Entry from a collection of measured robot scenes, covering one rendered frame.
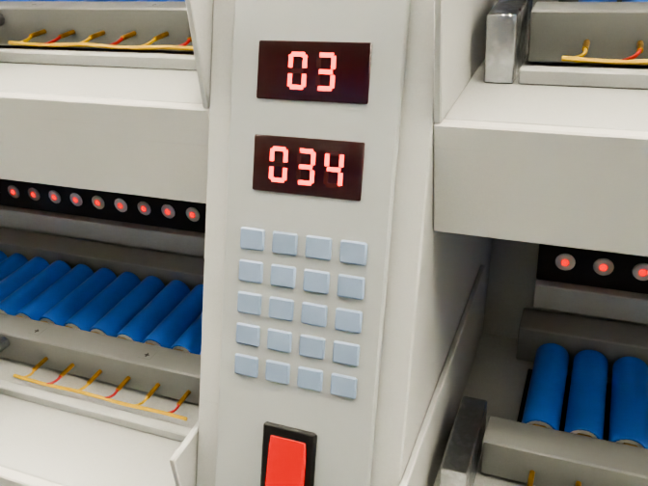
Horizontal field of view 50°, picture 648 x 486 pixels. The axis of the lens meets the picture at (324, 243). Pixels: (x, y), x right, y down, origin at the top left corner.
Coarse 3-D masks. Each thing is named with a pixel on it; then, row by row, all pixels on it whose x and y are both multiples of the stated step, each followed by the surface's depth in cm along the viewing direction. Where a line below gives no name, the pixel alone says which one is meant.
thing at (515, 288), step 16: (544, 0) 42; (96, 240) 57; (496, 240) 45; (512, 240) 44; (496, 256) 45; (512, 256) 44; (528, 256) 44; (496, 272) 45; (512, 272) 45; (528, 272) 44; (496, 288) 45; (512, 288) 45; (528, 288) 44; (496, 304) 45; (512, 304) 45; (528, 304) 44; (496, 320) 45; (512, 320) 45; (624, 320) 42; (512, 336) 45
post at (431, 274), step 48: (432, 0) 25; (432, 48) 25; (432, 96) 25; (432, 144) 26; (432, 192) 27; (432, 240) 28; (480, 240) 40; (432, 288) 29; (384, 336) 27; (432, 336) 30; (384, 384) 27; (432, 384) 32; (384, 432) 28; (384, 480) 28
